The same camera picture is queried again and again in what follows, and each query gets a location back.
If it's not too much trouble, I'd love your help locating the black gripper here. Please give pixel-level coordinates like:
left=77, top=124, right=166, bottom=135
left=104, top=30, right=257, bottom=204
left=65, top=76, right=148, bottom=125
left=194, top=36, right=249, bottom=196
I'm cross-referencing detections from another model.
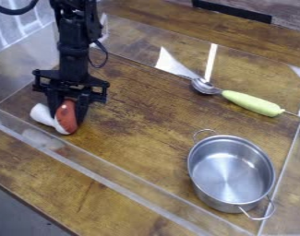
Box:
left=32, top=69, right=110, bottom=124

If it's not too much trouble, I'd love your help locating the red and white toy mushroom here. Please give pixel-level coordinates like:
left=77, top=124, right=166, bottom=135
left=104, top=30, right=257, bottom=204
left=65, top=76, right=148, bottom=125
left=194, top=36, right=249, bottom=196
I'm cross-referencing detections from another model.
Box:
left=29, top=100, right=77, bottom=135

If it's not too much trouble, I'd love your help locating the silver metal pot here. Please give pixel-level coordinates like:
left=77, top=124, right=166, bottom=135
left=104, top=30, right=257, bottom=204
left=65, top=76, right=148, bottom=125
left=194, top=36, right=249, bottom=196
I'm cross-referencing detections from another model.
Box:
left=186, top=129, right=275, bottom=221

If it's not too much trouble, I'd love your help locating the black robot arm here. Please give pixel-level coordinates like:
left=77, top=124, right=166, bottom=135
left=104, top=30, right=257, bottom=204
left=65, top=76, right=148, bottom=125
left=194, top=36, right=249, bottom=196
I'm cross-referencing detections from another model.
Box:
left=32, top=0, right=110, bottom=124

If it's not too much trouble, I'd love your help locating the black cable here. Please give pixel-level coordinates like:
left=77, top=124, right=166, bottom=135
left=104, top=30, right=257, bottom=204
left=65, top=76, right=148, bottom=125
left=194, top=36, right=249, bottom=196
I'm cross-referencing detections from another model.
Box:
left=0, top=0, right=110, bottom=69

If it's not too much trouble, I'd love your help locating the clear acrylic enclosure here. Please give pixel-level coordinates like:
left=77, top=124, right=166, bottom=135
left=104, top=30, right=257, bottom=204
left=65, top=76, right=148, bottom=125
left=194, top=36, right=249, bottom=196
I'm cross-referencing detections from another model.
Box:
left=0, top=0, right=300, bottom=236

